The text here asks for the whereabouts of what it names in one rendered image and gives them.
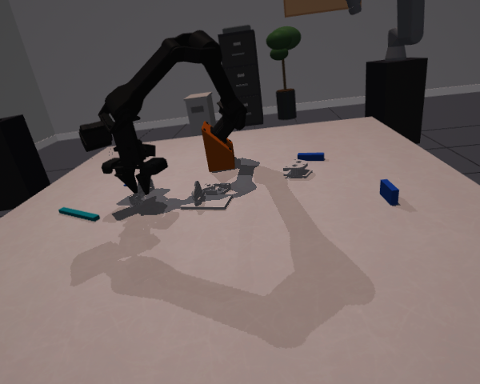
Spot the teal flat bar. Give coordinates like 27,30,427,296
59,207,100,221

